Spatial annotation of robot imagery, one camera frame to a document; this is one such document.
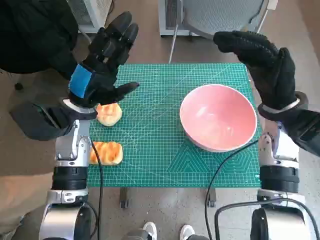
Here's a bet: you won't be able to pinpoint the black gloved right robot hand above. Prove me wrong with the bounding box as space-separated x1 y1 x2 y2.
213 30 297 110

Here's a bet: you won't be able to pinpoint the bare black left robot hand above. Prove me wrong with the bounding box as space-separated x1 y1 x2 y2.
67 11 140 109

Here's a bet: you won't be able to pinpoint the round toy bread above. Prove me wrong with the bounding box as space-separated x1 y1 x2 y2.
95 102 123 128

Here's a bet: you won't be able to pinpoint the pink bowl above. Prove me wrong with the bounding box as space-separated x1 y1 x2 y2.
179 84 258 153

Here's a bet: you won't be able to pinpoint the rectangular toy bread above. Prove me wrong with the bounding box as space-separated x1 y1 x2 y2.
88 141 124 166

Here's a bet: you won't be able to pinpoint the grey metal pole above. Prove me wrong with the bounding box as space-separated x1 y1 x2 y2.
167 23 180 64
256 3 271 33

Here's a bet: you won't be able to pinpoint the green cutting mat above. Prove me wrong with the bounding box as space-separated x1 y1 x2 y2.
87 62 263 188

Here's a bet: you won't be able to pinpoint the white perforated cabinet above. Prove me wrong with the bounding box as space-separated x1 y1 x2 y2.
158 0 193 37
66 0 112 35

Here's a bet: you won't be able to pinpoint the grey mesh chair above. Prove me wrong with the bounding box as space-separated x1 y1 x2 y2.
176 0 266 41

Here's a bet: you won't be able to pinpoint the person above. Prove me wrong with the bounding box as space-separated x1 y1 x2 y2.
0 0 81 81

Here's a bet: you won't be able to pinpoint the black table leg caster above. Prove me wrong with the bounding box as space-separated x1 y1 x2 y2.
205 187 216 208
119 187 130 209

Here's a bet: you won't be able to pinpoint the white shoe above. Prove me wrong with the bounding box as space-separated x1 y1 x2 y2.
179 224 196 240
141 221 158 240

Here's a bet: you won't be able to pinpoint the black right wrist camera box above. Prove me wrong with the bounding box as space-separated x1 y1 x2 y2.
287 109 320 157

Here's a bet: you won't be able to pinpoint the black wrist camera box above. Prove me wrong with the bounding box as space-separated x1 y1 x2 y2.
9 101 76 141
287 109 320 157

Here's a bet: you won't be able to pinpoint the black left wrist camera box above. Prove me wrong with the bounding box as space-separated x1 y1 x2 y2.
9 101 76 141

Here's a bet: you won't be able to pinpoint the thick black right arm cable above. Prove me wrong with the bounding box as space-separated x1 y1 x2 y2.
214 198 315 240

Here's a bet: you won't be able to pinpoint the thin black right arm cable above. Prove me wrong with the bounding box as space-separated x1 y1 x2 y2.
204 138 261 240

